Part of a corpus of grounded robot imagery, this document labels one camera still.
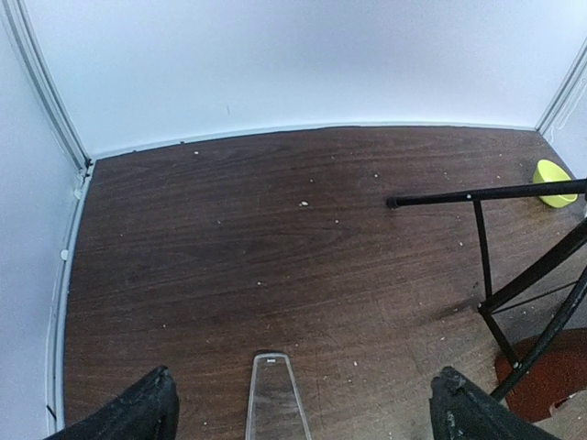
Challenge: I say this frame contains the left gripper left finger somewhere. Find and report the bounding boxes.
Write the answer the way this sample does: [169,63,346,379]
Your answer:
[51,366,180,439]

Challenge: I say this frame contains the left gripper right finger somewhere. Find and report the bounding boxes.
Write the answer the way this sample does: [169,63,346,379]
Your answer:
[429,367,556,440]

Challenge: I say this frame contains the black music stand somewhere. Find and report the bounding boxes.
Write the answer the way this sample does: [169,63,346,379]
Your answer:
[385,179,586,401]

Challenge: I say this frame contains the brown wooden metronome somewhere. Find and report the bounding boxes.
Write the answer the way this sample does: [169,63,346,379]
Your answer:
[505,328,586,423]

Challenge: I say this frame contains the clear plastic metronome cover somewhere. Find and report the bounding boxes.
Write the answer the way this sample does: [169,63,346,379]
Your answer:
[245,352,312,440]

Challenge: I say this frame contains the green bowl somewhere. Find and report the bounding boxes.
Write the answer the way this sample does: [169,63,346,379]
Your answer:
[532,159,579,209]

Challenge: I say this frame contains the right aluminium corner post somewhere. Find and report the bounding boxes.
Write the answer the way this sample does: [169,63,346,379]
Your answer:
[536,40,586,142]

